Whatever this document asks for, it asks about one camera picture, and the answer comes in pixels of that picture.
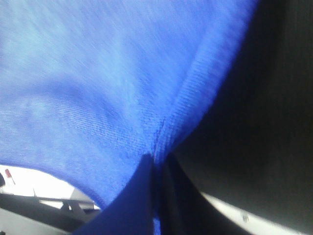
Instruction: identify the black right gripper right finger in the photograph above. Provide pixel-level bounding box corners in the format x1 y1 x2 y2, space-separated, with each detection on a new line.
160 154 250 235

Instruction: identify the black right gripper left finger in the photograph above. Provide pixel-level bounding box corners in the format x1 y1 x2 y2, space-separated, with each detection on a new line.
73 154 154 235

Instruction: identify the blue microfiber towel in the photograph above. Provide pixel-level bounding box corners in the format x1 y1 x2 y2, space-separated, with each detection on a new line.
0 0 258 235

